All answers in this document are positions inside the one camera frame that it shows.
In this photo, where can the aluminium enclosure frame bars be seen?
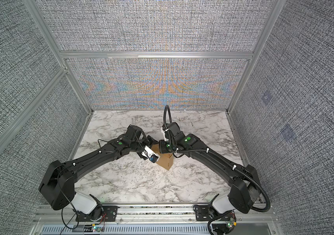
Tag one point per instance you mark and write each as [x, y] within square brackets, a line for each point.
[76, 74]

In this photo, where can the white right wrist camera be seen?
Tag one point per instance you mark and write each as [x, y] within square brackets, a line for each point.
[164, 132]

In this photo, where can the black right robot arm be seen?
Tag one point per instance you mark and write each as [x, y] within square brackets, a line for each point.
[243, 180]

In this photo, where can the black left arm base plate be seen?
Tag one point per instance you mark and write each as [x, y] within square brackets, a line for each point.
[104, 213]

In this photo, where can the brown cardboard box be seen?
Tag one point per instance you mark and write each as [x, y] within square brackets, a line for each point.
[165, 160]

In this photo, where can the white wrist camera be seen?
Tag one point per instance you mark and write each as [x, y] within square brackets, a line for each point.
[150, 154]
[164, 132]

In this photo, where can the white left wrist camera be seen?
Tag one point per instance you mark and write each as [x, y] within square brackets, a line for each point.
[150, 154]

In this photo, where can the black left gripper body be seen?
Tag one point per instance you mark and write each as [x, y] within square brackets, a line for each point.
[149, 142]

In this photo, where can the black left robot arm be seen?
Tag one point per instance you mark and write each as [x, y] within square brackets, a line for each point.
[58, 183]

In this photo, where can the aluminium front rail frame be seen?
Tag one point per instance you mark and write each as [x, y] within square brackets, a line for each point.
[149, 219]

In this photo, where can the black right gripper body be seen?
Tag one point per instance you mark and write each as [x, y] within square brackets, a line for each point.
[167, 147]

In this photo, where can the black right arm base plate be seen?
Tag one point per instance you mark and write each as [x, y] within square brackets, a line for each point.
[207, 212]

